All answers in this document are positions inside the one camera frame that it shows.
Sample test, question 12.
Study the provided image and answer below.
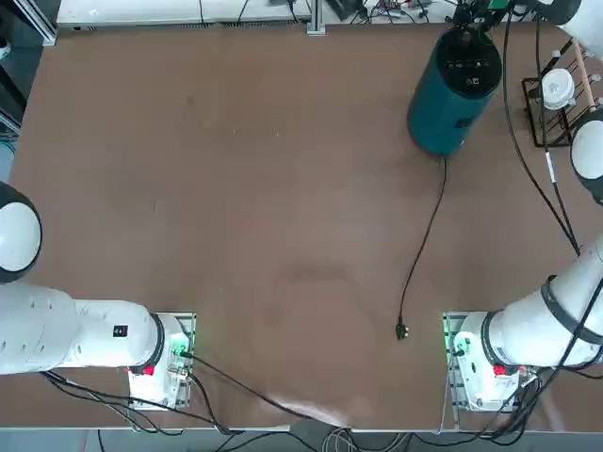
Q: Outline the aluminium frame rail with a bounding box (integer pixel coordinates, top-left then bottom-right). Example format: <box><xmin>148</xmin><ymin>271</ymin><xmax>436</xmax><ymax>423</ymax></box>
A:
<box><xmin>12</xmin><ymin>0</ymin><xmax>60</xmax><ymax>46</ymax></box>

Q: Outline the black cable with white label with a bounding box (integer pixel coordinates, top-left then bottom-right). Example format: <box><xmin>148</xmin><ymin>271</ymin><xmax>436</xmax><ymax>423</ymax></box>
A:
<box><xmin>534</xmin><ymin>4</ymin><xmax>583</xmax><ymax>258</ymax></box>

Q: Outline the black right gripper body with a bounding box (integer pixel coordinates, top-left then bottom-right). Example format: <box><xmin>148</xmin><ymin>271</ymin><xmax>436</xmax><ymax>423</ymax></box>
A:
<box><xmin>454</xmin><ymin>0</ymin><xmax>497</xmax><ymax>20</ymax></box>

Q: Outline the white bench panel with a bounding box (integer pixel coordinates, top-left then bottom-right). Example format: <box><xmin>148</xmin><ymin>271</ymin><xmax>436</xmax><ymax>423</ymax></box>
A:
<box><xmin>56</xmin><ymin>0</ymin><xmax>312</xmax><ymax>25</ymax></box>

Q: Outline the aluminium profile post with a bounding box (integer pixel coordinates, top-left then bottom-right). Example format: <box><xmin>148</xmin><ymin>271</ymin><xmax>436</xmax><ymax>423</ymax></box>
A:
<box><xmin>306</xmin><ymin>0</ymin><xmax>327</xmax><ymax>36</ymax></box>

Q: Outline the black wire cup rack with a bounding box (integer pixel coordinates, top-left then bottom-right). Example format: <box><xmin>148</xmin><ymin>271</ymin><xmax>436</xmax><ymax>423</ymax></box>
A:
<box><xmin>521</xmin><ymin>35</ymin><xmax>603</xmax><ymax>149</ymax></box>

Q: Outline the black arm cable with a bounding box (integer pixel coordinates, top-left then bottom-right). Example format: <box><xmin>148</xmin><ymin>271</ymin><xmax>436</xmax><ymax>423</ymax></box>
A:
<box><xmin>501</xmin><ymin>5</ymin><xmax>583</xmax><ymax>256</ymax></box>

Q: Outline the black power cord with plug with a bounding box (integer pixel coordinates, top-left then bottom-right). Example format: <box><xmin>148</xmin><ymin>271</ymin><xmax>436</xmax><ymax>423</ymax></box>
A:
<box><xmin>394</xmin><ymin>155</ymin><xmax>448</xmax><ymax>342</ymax></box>

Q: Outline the white cup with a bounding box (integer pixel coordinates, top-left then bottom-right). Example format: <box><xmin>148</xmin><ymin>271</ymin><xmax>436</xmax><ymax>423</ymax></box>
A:
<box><xmin>540</xmin><ymin>68</ymin><xmax>579</xmax><ymax>110</ymax></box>

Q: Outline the green cylindrical air fryer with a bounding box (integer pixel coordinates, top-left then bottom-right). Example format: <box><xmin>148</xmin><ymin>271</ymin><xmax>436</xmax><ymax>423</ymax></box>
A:
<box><xmin>406</xmin><ymin>25</ymin><xmax>504</xmax><ymax>157</ymax></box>

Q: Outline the black base cable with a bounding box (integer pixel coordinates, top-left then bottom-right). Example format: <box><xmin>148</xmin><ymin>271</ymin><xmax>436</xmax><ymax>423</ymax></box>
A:
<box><xmin>187</xmin><ymin>353</ymin><xmax>350</xmax><ymax>428</ymax></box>

